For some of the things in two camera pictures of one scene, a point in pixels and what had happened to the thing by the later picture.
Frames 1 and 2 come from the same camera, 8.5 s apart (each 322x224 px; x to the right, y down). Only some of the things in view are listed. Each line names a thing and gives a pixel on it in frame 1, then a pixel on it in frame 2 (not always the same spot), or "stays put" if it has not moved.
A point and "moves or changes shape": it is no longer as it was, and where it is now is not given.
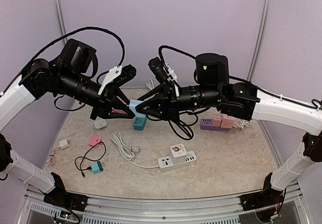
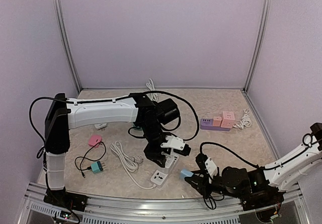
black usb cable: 187,126 -> 210,202
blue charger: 133,103 moves or changes shape
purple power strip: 207,124 stays put
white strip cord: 127,151 -> 130,163
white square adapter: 100,124 stays put
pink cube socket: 227,121 stays put
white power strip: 164,163 -> 160,174
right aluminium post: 261,31 stays put
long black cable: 89,167 stays put
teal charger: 97,167 stays put
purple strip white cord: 242,124 stays put
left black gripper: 106,99 -> 154,155
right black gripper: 166,101 -> 201,188
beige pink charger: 217,121 stays put
